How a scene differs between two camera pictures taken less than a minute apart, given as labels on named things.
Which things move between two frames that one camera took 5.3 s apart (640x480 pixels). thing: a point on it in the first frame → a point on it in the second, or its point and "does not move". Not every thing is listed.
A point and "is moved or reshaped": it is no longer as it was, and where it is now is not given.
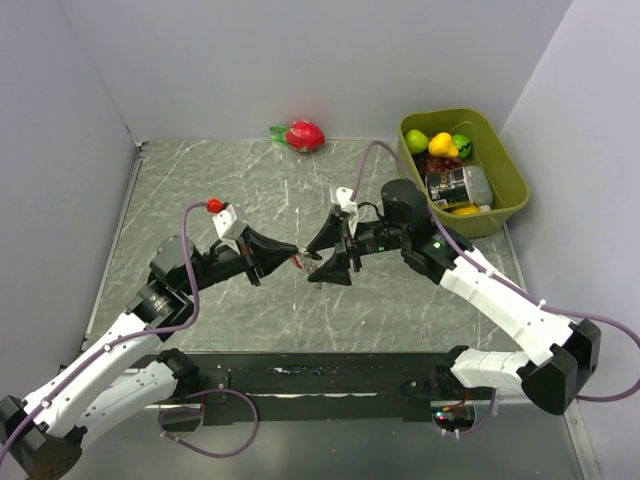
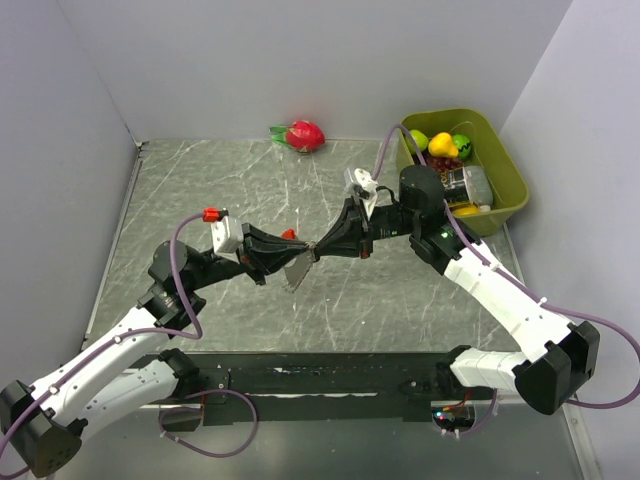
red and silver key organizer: [304, 261] is moved or reshaped
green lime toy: [416, 141] does not move
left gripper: [266, 253] does not move
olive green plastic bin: [509, 190] does not move
